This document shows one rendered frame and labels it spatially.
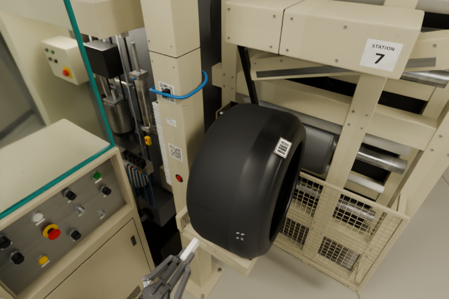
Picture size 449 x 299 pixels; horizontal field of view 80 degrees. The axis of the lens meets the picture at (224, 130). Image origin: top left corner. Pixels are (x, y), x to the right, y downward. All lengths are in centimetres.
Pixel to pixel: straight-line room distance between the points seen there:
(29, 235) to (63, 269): 23
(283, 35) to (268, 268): 171
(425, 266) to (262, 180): 201
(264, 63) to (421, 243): 208
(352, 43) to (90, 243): 127
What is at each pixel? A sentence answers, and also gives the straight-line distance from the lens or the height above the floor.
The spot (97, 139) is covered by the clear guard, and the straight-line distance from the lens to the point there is 113.
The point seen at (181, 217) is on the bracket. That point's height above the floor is 95.
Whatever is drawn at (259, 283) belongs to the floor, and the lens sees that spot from 217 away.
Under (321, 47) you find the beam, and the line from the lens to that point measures 93.
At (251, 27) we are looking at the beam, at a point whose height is 171.
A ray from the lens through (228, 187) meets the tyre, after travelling 83.
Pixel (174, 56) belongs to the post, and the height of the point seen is 166.
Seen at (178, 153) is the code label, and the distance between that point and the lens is 116.
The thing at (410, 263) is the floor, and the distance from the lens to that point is 262.
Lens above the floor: 198
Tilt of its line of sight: 37 degrees down
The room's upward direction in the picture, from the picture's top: straight up
